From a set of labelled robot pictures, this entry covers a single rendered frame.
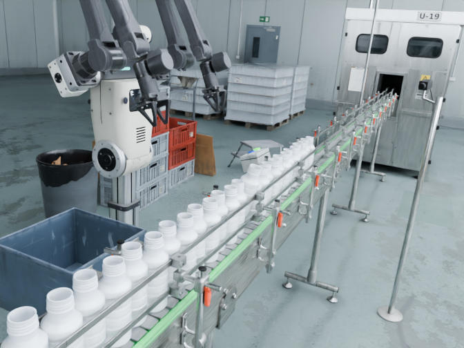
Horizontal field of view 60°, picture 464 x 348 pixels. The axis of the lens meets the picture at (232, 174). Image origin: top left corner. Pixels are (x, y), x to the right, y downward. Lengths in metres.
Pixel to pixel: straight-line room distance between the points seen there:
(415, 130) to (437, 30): 1.24
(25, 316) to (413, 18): 5.48
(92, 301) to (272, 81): 7.23
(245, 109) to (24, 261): 7.00
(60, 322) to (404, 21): 5.46
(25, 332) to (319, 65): 11.22
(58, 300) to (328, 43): 11.12
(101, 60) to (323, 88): 10.42
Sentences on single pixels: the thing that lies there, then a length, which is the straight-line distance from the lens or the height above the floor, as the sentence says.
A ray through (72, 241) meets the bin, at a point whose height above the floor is 0.83.
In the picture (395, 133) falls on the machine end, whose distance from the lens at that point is 5.88.
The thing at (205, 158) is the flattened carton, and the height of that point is 0.22.
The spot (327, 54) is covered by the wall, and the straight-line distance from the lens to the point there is 11.57.
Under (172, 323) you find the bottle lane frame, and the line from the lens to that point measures 0.91.
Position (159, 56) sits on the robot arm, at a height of 1.49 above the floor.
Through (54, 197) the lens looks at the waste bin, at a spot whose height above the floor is 0.38.
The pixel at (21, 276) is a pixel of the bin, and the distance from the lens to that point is 1.32.
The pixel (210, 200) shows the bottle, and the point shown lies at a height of 1.16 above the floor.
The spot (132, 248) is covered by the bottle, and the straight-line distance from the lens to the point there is 0.81.
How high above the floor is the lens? 1.54
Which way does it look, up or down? 18 degrees down
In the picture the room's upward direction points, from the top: 4 degrees clockwise
